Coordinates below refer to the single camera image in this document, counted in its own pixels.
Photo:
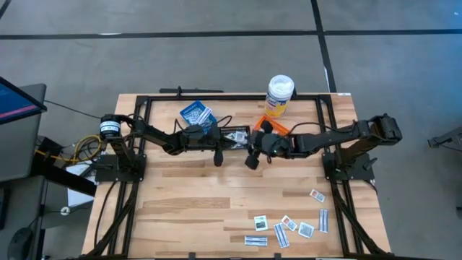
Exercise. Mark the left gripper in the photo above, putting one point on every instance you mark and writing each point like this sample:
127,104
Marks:
196,137

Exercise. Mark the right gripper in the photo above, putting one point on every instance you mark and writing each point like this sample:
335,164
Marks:
274,144

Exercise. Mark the black plastic basket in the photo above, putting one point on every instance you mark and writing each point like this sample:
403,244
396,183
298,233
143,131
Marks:
234,128

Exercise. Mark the orange plastic basket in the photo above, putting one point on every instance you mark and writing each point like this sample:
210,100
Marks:
279,127

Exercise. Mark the blue striped fabric bandage packet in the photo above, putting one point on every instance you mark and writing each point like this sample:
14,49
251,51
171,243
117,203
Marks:
323,220
204,115
281,235
256,241
190,114

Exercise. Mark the blue plastic basket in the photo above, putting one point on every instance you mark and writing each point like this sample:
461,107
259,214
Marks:
187,107

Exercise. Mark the red label ointment packet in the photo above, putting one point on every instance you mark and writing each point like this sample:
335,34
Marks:
289,223
317,195

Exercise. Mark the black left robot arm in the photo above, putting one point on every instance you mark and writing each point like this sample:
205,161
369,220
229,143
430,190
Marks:
155,135

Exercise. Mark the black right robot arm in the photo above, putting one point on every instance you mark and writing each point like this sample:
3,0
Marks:
332,137

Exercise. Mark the Lysol wipes canister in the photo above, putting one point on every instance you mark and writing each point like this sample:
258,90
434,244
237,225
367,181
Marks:
279,88

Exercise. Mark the white paper box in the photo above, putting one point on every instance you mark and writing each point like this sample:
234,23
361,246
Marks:
77,195

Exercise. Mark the black stand leg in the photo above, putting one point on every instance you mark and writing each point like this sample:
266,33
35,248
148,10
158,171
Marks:
61,177

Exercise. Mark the small white roll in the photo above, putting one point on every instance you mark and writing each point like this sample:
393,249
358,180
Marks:
65,211

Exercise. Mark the grey stand leg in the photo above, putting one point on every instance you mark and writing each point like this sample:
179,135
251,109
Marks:
447,139

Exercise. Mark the computer monitor blue screen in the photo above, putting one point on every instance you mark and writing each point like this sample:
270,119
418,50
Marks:
18,103

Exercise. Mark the black computer mouse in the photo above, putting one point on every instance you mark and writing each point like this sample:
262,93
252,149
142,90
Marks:
19,245

